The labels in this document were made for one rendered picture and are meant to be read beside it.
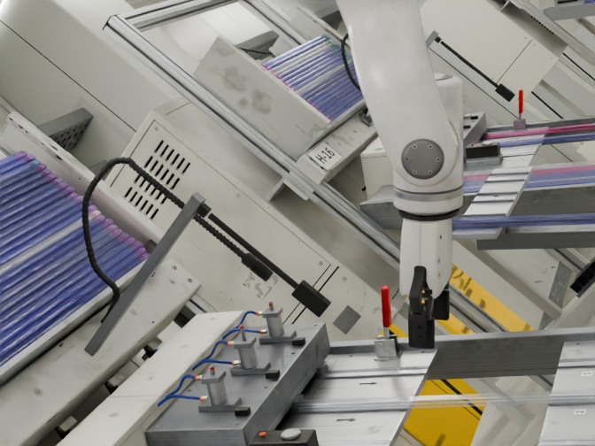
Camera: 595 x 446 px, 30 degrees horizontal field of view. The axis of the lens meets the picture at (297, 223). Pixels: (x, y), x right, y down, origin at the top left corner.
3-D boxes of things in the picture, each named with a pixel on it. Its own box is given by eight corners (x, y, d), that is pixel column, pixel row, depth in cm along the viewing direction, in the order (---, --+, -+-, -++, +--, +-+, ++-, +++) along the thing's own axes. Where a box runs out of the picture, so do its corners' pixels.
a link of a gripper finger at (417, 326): (408, 294, 135) (409, 344, 137) (403, 303, 132) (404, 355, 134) (435, 296, 134) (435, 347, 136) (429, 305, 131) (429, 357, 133)
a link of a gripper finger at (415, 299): (422, 249, 136) (423, 290, 138) (408, 273, 129) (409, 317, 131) (431, 249, 135) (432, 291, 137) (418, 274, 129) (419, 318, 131)
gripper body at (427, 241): (407, 188, 141) (408, 272, 144) (388, 211, 131) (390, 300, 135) (466, 191, 138) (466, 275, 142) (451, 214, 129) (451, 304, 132)
